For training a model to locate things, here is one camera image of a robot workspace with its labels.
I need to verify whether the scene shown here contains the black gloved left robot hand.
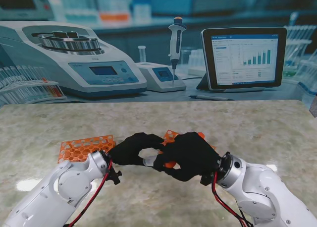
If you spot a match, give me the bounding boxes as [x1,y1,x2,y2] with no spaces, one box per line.
[108,132,165,167]

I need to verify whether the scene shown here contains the red black right arm cable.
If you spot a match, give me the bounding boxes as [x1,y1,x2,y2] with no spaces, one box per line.
[211,172,255,227]

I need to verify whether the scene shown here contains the clear plastic test tube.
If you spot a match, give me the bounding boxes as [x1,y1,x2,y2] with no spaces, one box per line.
[143,155,157,167]

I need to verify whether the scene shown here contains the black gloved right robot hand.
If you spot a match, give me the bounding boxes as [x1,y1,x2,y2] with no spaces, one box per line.
[153,131,221,182]

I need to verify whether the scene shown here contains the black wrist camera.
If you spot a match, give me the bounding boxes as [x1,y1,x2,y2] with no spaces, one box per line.
[200,171,215,187]
[106,167,123,186]

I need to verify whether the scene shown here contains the red black arm cable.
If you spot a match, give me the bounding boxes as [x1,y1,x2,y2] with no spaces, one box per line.
[211,172,255,227]
[65,161,113,227]

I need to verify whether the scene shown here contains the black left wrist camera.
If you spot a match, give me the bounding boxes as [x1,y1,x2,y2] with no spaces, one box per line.
[106,167,123,186]

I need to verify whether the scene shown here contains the red black left arm cable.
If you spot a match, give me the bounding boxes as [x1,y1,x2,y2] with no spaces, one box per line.
[65,161,113,227]

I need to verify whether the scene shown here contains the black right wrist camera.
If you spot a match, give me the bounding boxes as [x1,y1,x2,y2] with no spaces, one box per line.
[200,171,215,187]

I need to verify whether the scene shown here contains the printed laboratory backdrop banner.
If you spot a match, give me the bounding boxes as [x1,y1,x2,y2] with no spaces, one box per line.
[0,0,317,117]

